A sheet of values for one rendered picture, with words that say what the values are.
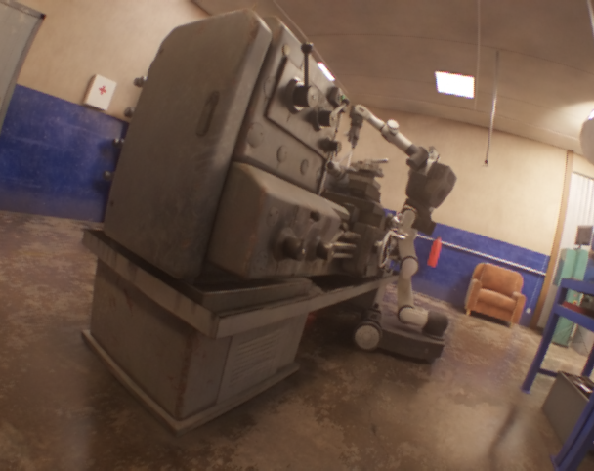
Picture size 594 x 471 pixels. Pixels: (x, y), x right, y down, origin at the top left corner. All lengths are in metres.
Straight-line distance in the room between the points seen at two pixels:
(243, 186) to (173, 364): 0.55
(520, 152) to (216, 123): 6.01
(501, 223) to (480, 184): 0.82
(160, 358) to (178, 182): 0.53
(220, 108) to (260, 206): 0.27
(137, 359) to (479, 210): 5.70
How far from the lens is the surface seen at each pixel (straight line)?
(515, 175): 6.28
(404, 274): 2.22
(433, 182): 2.23
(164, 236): 0.84
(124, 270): 1.07
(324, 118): 1.12
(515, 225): 6.10
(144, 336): 1.06
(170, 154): 0.89
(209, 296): 0.89
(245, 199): 0.80
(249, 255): 0.78
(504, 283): 5.62
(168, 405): 1.06
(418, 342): 2.21
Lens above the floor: 0.74
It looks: 3 degrees down
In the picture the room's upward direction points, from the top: 16 degrees clockwise
